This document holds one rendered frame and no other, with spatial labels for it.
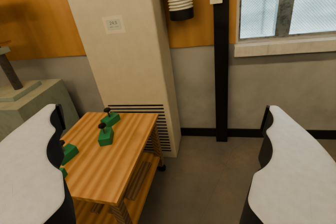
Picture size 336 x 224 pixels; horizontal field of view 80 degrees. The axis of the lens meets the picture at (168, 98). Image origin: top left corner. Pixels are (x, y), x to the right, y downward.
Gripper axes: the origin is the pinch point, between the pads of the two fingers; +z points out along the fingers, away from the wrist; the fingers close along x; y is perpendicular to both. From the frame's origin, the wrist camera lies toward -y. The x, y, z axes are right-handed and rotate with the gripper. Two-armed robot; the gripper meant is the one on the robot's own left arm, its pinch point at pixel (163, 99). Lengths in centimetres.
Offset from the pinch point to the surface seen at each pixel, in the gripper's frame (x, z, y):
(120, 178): -22, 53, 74
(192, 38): 16, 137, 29
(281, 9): 72, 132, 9
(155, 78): -9, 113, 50
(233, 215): 41, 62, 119
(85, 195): -37, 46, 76
